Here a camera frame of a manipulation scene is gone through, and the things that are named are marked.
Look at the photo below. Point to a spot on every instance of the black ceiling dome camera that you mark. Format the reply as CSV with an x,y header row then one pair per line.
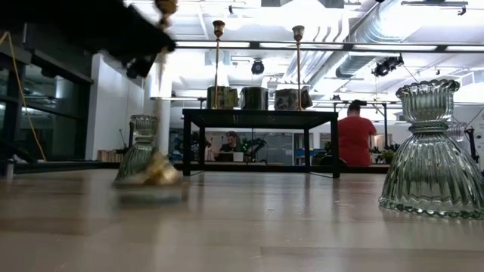
x,y
131,72
258,67

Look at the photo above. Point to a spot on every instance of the stack of wooden boards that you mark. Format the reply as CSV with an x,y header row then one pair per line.
x,y
109,156

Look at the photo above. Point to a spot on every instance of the black background robot arm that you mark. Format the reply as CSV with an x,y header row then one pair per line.
x,y
257,143

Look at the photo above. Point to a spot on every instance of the clear ribbed glass candle holder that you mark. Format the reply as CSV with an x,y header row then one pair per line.
x,y
457,130

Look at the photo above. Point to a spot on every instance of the large clear glass candleholder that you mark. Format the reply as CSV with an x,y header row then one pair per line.
x,y
431,170

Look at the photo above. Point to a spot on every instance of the black aluminium table frame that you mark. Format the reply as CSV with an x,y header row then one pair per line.
x,y
75,166

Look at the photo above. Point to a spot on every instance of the person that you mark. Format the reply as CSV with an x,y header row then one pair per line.
x,y
355,140
230,147

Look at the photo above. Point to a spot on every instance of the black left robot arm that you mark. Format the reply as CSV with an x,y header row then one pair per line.
x,y
22,13

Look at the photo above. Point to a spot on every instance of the illustrated tin box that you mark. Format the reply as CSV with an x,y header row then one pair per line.
x,y
228,98

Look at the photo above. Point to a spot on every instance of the black ceiling spotlight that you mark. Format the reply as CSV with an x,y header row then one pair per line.
x,y
385,66

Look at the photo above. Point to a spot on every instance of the small clear glass candleholder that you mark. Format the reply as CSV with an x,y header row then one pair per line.
x,y
136,162

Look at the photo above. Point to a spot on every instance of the small background potted plant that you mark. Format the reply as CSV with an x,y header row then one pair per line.
x,y
388,155

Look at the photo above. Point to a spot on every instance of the grey short post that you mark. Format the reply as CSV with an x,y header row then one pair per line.
x,y
9,170

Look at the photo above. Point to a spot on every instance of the black metal mesh shelf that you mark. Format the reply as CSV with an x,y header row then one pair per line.
x,y
261,118

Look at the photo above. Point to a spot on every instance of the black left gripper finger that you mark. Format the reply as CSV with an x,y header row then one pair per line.
x,y
151,38

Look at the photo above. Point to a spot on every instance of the printed tin candle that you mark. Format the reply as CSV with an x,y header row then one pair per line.
x,y
285,100

